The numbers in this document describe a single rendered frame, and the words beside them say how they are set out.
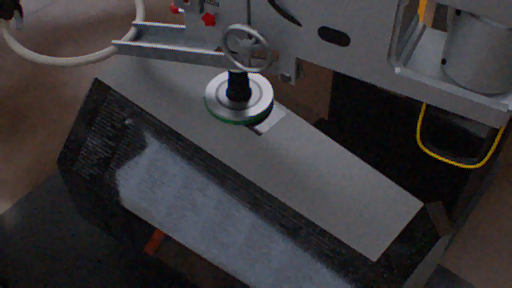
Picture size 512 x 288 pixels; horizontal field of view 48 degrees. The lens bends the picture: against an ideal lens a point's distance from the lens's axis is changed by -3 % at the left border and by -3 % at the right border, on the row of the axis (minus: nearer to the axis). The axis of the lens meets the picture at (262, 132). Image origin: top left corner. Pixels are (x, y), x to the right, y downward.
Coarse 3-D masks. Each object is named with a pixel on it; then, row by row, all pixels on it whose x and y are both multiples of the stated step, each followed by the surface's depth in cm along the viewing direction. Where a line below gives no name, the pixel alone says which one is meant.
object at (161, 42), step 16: (144, 32) 197; (160, 32) 193; (176, 32) 189; (128, 48) 188; (144, 48) 184; (160, 48) 180; (176, 48) 177; (192, 48) 183; (208, 48) 181; (208, 64) 174; (224, 64) 171; (256, 64) 164; (272, 64) 161; (288, 80) 157
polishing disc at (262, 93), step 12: (216, 84) 189; (252, 84) 189; (264, 84) 189; (216, 96) 186; (252, 96) 186; (264, 96) 186; (216, 108) 182; (228, 108) 182; (240, 108) 182; (252, 108) 182; (264, 108) 182; (240, 120) 181
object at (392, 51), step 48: (288, 0) 138; (336, 0) 131; (384, 0) 125; (432, 0) 121; (480, 0) 114; (288, 48) 148; (336, 48) 141; (384, 48) 134; (432, 48) 141; (432, 96) 137; (480, 96) 131
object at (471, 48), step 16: (464, 16) 121; (480, 16) 119; (448, 32) 131; (464, 32) 123; (480, 32) 120; (496, 32) 118; (448, 48) 131; (464, 48) 125; (480, 48) 122; (496, 48) 120; (448, 64) 132; (464, 64) 127; (480, 64) 125; (496, 64) 123; (464, 80) 130; (480, 80) 128; (496, 80) 127
